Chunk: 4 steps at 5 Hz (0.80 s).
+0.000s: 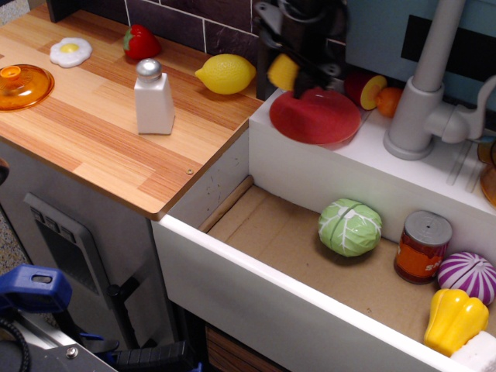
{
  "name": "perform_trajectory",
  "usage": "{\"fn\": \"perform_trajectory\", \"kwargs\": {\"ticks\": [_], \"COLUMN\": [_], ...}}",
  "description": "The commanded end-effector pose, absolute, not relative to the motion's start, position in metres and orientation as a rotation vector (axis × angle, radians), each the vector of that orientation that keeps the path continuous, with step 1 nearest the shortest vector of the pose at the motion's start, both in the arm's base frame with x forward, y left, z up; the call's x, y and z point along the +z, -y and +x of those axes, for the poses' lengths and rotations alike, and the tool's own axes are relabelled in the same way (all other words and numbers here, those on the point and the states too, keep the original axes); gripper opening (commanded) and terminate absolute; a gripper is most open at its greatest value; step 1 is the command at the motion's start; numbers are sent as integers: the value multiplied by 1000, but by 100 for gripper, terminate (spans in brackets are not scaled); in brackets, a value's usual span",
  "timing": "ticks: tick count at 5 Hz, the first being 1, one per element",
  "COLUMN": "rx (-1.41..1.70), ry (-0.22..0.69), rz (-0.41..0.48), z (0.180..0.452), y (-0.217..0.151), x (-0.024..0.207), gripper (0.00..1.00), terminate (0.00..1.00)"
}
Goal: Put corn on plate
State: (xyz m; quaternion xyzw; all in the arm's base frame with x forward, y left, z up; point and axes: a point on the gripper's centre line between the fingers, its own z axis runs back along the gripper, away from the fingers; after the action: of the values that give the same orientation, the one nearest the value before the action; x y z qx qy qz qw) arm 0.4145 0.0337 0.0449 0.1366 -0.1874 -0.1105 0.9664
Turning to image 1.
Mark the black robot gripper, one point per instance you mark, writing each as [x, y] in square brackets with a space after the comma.
[301, 30]

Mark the yellow toy corn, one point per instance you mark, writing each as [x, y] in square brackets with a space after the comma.
[283, 72]

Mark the red plastic plate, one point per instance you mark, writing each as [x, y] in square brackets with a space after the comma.
[318, 117]

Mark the yellow toy lemon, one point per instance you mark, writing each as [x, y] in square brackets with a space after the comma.
[226, 74]

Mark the red halved toy fruit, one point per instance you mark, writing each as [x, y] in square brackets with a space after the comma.
[363, 87]

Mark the small toy orange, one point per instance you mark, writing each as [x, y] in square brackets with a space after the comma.
[387, 101]

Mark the white salt shaker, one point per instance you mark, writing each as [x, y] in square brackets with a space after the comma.
[155, 112]

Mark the grey toy faucet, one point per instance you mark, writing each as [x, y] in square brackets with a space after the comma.
[421, 113]

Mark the red toy strawberry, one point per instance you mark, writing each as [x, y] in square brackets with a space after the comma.
[139, 43]

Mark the green toy cabbage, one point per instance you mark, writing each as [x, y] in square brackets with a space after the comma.
[349, 228]

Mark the white toy sink basin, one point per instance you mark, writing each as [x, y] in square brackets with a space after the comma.
[241, 249]

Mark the white toy fried egg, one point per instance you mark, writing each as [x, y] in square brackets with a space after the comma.
[70, 52]

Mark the orange transparent pot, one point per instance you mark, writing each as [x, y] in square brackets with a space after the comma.
[486, 154]

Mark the orange toy can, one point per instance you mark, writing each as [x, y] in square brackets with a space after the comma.
[422, 247]

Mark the orange transparent pot lid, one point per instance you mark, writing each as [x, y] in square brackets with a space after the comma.
[23, 86]

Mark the purple toy onion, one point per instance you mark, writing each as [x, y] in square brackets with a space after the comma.
[468, 272]

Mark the grey oven door panel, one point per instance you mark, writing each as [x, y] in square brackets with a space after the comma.
[72, 247]

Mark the yellow toy bell pepper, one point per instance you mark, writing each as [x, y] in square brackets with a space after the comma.
[454, 319]

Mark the blue clamp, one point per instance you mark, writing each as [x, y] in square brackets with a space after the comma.
[35, 289]

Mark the white sponge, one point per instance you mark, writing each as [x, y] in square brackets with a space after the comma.
[478, 353]

